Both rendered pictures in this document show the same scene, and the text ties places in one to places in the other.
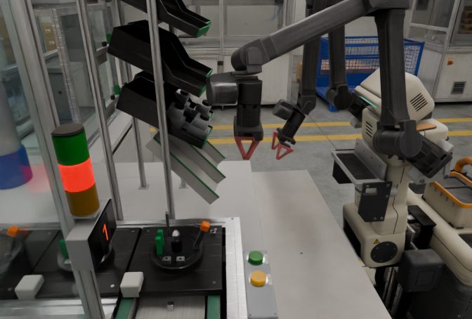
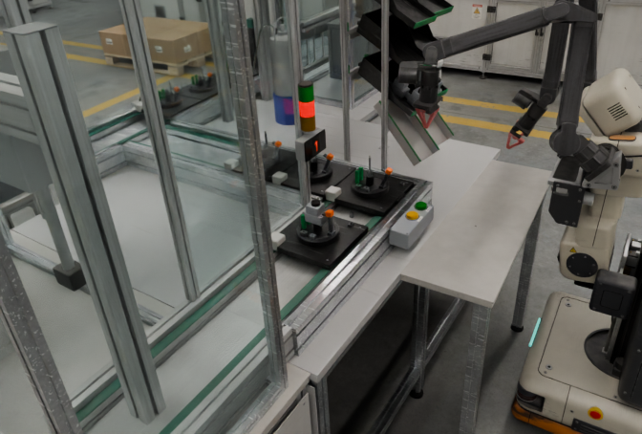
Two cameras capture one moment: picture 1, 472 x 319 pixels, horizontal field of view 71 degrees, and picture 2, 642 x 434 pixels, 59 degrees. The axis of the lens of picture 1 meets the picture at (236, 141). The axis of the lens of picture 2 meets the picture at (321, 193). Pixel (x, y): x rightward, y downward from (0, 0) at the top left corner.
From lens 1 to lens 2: 121 cm
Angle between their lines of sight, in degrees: 33
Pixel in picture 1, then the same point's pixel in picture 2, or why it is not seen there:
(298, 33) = (475, 37)
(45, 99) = (297, 67)
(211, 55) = not seen: hidden behind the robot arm
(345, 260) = (508, 241)
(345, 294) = (483, 256)
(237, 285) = (395, 215)
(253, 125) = (428, 101)
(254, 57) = (431, 54)
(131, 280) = (332, 190)
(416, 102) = (614, 111)
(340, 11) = (520, 21)
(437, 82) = not seen: outside the picture
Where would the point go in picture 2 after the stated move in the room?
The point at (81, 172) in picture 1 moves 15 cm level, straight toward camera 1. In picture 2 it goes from (307, 107) to (300, 126)
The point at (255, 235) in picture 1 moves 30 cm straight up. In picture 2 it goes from (448, 204) to (454, 132)
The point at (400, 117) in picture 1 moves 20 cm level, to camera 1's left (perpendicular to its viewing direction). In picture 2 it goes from (565, 119) to (500, 107)
